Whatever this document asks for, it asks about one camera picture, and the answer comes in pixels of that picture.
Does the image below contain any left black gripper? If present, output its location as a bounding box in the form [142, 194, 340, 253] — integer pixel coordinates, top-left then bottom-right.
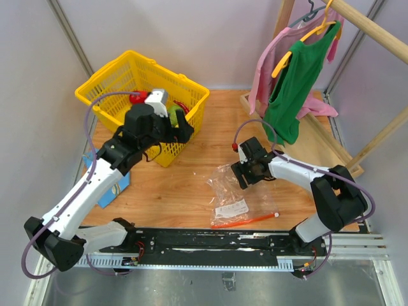
[140, 108, 194, 152]

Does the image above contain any green cabbage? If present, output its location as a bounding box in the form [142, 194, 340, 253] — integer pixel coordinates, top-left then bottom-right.
[168, 105, 186, 127]

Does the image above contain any clear zip top bag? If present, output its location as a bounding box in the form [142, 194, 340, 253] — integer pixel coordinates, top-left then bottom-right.
[207, 164, 280, 230]

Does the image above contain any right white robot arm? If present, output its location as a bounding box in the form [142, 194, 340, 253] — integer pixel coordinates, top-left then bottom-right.
[231, 137, 368, 255]

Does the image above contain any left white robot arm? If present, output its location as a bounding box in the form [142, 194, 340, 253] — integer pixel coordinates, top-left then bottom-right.
[21, 104, 194, 272]

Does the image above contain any green tank top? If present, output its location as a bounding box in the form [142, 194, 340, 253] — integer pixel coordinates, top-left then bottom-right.
[263, 21, 342, 145]

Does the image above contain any red chili pepper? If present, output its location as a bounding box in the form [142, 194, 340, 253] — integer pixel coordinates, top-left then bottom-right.
[173, 100, 189, 115]

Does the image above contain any red apple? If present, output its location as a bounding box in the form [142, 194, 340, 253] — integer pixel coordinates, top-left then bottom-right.
[129, 91, 150, 105]

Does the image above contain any yellow plastic basket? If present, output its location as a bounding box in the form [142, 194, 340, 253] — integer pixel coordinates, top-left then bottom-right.
[75, 49, 210, 168]

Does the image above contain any blue tissue box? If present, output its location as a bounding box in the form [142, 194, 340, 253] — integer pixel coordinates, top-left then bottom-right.
[82, 151, 131, 208]

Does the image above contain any pink shirt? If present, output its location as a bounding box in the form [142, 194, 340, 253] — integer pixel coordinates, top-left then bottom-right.
[247, 13, 338, 119]

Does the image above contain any yellow clothes hanger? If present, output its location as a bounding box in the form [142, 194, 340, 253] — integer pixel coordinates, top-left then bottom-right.
[271, 0, 343, 78]

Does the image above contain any grey clothes hanger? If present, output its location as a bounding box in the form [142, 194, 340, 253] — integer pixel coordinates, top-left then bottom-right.
[289, 0, 319, 28]

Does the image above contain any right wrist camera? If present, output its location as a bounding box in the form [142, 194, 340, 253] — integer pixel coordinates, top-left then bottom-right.
[238, 146, 247, 164]

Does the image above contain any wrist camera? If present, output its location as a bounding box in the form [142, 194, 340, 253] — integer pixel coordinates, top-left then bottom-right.
[238, 146, 247, 164]
[145, 89, 168, 117]

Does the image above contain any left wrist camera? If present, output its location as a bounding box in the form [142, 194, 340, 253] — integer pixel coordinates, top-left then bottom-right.
[145, 89, 168, 117]

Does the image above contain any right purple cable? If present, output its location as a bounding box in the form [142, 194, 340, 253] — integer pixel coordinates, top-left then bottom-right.
[234, 119, 377, 281]

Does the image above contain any purple cable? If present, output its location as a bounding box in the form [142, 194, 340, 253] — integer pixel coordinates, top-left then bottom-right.
[234, 119, 377, 281]
[20, 91, 141, 280]

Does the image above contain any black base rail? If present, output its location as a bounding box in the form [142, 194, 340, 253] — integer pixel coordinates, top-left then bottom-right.
[100, 228, 326, 268]

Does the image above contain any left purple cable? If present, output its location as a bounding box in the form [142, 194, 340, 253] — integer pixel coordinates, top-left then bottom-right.
[20, 91, 141, 280]

